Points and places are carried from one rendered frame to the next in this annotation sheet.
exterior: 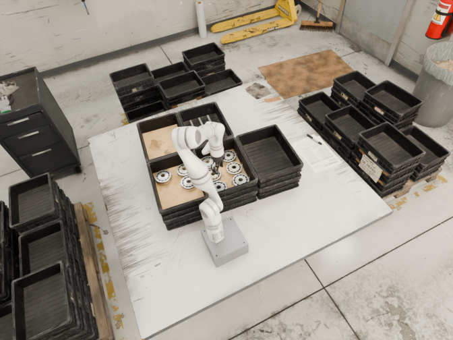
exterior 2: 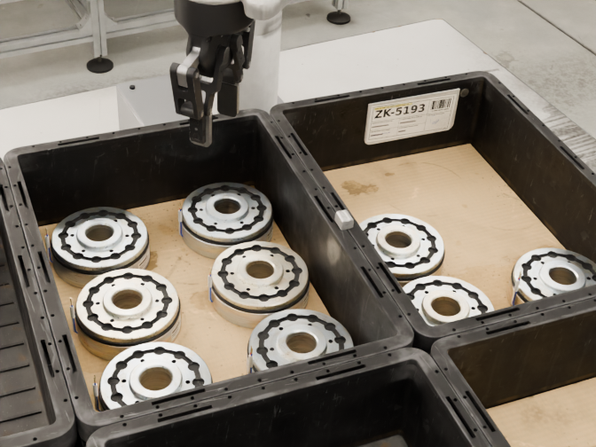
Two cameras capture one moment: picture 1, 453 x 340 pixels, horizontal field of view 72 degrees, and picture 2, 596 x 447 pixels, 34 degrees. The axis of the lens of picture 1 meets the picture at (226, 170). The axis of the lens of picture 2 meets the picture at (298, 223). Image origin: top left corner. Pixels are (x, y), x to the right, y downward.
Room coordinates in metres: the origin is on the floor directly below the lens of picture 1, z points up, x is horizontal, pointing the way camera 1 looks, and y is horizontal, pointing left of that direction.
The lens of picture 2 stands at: (2.00, 0.00, 1.55)
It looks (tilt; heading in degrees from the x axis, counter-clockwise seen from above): 39 degrees down; 171
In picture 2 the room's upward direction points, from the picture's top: 4 degrees clockwise
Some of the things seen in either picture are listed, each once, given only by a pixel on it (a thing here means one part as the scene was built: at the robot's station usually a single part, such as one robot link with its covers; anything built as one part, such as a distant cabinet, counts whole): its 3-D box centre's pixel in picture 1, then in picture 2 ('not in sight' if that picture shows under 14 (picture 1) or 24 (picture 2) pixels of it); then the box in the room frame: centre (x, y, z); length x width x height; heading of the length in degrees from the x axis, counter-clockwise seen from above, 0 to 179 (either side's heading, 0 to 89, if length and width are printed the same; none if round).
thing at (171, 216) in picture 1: (178, 184); (451, 226); (1.18, 0.30, 0.87); 0.40 x 0.30 x 0.11; 16
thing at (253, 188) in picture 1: (224, 170); (191, 284); (1.26, 0.01, 0.87); 0.40 x 0.30 x 0.11; 16
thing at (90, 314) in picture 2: (234, 167); (128, 304); (1.27, -0.05, 0.86); 0.10 x 0.10 x 0.01
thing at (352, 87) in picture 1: (353, 98); not in sight; (2.48, -1.36, 0.31); 0.40 x 0.30 x 0.34; 21
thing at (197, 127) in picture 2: not in sight; (194, 123); (1.20, 0.02, 1.02); 0.03 x 0.01 x 0.05; 151
